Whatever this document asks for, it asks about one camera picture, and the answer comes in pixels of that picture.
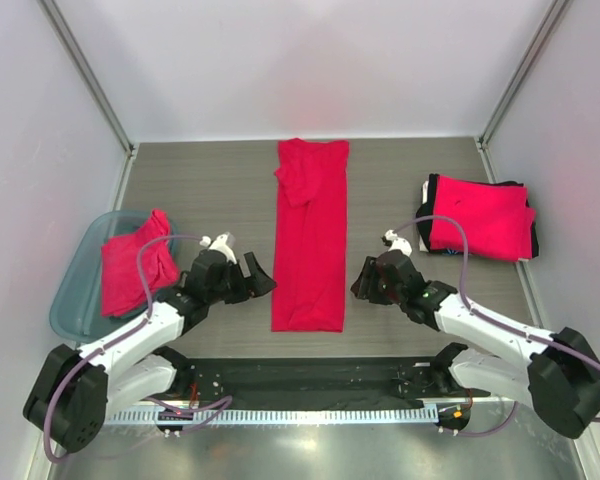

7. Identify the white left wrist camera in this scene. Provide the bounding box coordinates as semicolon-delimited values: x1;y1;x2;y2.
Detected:
199;232;237;264

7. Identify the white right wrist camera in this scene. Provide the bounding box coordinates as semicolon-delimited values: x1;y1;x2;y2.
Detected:
382;230;412;257

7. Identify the left aluminium frame post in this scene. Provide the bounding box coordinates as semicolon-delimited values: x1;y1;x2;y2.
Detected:
37;0;134;157

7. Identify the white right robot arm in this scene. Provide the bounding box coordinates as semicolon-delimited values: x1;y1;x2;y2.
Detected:
351;250;600;439

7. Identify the folded red t-shirt on stack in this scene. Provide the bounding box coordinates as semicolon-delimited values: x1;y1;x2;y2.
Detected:
429;175;537;262

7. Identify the red t-shirt in bin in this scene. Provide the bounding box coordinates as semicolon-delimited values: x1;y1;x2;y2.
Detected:
101;209;180;317

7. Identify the white slotted cable duct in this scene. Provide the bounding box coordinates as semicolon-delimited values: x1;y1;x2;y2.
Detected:
105;404;439;426

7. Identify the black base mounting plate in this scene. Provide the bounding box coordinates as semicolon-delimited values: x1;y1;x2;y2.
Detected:
184;356;467;410

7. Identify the aluminium frame post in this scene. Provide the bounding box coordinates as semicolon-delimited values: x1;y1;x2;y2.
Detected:
37;0;134;157
476;0;572;151

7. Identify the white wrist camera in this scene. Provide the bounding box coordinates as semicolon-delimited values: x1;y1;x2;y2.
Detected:
382;230;412;257
199;232;237;264

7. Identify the red t-shirt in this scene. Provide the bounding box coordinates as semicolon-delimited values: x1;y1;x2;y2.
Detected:
271;138;350;333
429;175;537;262
101;209;180;317

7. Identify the teal plastic bin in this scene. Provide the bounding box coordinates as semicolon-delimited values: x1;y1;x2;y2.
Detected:
49;210;176;343

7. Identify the white sheet under stack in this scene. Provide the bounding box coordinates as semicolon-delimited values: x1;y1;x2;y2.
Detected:
419;180;429;253

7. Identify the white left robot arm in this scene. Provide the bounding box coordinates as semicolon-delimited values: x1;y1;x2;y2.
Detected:
23;249;276;463

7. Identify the right aluminium frame post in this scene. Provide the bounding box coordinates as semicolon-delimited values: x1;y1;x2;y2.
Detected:
476;0;572;151

